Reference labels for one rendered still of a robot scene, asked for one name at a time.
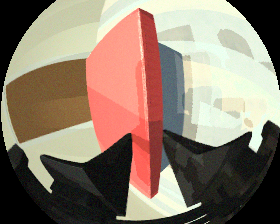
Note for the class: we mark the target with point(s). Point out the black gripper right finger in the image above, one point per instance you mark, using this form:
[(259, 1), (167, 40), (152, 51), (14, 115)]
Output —
[(195, 164)]

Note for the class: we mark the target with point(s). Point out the red plastic lid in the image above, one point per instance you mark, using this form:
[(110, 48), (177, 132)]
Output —
[(124, 84)]

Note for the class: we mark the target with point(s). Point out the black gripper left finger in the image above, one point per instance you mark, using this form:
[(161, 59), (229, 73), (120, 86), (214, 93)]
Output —
[(107, 175)]

